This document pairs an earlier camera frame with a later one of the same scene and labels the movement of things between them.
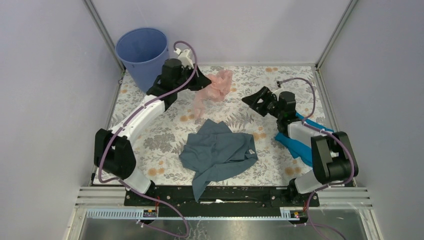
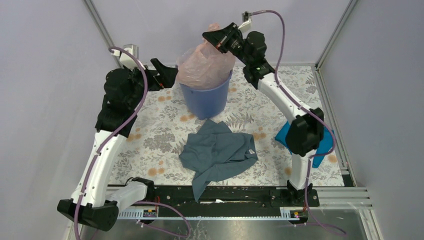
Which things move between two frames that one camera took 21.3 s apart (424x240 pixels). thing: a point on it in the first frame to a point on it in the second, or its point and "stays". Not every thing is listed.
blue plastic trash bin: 145,52 to 203,103
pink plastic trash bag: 221,83 to 205,66
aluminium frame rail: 108,203 stays
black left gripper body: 187,73 to 139,81
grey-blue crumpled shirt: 215,153 stays
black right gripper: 265,94 to 220,38
